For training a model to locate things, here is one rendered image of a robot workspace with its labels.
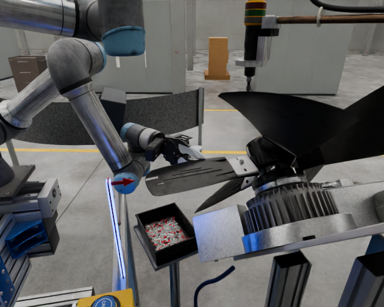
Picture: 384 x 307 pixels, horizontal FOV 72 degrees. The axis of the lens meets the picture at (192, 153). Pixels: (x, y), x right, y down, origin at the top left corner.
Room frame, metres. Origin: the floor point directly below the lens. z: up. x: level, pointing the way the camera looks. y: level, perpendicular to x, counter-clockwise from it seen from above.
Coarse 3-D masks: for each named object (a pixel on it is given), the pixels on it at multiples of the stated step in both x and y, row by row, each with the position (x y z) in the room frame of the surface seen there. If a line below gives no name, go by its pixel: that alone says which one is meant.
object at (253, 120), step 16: (224, 96) 0.47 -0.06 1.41; (240, 96) 0.46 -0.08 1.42; (256, 96) 0.44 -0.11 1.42; (272, 96) 0.43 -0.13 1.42; (288, 96) 0.41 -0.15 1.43; (240, 112) 0.53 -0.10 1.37; (256, 112) 0.50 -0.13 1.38; (272, 112) 0.47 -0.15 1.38; (288, 112) 0.45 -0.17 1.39; (304, 112) 0.43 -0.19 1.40; (320, 112) 0.41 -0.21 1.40; (336, 112) 0.39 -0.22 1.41; (256, 128) 0.58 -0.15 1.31; (272, 128) 0.53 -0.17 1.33; (288, 128) 0.49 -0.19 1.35; (304, 128) 0.46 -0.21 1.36; (320, 128) 0.43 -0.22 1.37; (336, 128) 0.41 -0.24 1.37; (288, 144) 0.54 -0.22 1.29; (304, 144) 0.50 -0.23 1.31; (320, 144) 0.47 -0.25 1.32
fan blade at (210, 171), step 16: (192, 160) 0.69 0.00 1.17; (208, 160) 0.66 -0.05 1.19; (224, 160) 0.65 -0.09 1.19; (160, 176) 0.59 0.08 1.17; (176, 176) 0.58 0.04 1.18; (192, 176) 0.58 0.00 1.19; (208, 176) 0.57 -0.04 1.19; (224, 176) 0.57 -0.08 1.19; (160, 192) 0.50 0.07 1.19; (176, 192) 0.50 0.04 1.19
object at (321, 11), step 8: (312, 0) 0.55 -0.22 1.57; (320, 8) 0.54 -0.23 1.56; (328, 8) 0.53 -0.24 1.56; (336, 8) 0.52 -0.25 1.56; (344, 8) 0.51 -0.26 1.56; (352, 8) 0.51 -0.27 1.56; (360, 8) 0.50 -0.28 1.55; (368, 8) 0.49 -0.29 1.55; (376, 8) 0.48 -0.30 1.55; (320, 16) 0.53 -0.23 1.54; (320, 24) 0.54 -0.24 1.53
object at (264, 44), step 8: (264, 16) 0.60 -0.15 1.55; (272, 16) 0.59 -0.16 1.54; (264, 24) 0.60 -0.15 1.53; (272, 24) 0.59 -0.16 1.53; (280, 24) 0.60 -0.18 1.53; (264, 32) 0.59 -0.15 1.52; (272, 32) 0.59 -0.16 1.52; (264, 40) 0.60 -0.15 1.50; (264, 48) 0.60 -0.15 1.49; (256, 56) 0.61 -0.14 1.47; (264, 56) 0.60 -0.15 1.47; (240, 64) 0.61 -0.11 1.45; (248, 64) 0.60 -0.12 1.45; (256, 64) 0.60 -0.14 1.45; (264, 64) 0.61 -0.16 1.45
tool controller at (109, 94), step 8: (104, 88) 1.30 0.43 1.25; (112, 88) 1.35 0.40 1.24; (104, 96) 1.15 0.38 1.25; (112, 96) 1.18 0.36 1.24; (120, 96) 1.22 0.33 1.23; (104, 104) 1.09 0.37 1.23; (112, 104) 1.10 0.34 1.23; (120, 104) 1.11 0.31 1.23; (112, 112) 1.10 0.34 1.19; (120, 112) 1.11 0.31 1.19; (112, 120) 1.10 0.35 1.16; (120, 120) 1.11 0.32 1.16; (120, 128) 1.11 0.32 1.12; (120, 136) 1.11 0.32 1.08
